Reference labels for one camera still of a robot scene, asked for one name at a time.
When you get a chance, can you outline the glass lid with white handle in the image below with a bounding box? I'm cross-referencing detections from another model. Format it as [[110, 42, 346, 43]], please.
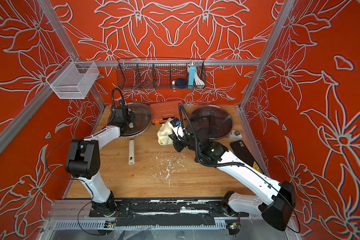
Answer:
[[107, 102, 152, 136]]

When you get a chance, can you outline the cream yellow cloth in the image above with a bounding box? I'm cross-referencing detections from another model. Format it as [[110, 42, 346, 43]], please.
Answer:
[[157, 118, 174, 146]]

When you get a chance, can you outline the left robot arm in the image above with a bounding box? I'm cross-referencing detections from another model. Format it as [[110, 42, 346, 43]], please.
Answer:
[[65, 105, 136, 217]]

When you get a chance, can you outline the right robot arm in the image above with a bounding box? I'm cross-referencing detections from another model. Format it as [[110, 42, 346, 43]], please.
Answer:
[[170, 134, 296, 231]]

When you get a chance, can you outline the black frying pan with lid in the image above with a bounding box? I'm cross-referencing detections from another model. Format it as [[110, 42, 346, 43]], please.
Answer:
[[190, 105, 234, 142]]

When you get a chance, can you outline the orange plastic tool case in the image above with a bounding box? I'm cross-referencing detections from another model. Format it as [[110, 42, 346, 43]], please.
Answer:
[[150, 101, 182, 125]]

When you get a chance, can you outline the crumpled clear plastic wrapper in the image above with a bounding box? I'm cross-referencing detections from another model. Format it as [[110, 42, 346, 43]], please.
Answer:
[[227, 130, 243, 141]]

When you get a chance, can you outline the dark blue round object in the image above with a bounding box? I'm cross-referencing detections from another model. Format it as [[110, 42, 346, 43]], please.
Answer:
[[174, 78, 188, 89]]

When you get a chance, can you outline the light blue box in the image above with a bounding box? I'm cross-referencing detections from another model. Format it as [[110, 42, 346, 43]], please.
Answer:
[[188, 65, 196, 89]]

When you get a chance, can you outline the white mesh basket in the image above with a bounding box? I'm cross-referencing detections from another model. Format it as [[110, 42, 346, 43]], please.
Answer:
[[46, 62, 99, 100]]

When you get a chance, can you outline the dark pan with white handle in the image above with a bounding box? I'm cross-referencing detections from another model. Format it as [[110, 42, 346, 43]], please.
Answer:
[[120, 133, 142, 166]]

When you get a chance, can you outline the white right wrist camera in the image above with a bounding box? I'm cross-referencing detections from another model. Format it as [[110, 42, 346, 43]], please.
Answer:
[[169, 118, 185, 139]]

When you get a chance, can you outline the black wire basket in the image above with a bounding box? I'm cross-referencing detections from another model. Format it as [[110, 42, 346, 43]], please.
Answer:
[[116, 58, 206, 90]]

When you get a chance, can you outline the white coiled cable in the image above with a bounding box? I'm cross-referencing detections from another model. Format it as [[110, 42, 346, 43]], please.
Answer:
[[187, 62, 205, 88]]

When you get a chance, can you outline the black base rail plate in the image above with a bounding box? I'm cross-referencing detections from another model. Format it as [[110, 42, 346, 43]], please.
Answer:
[[89, 197, 249, 227]]

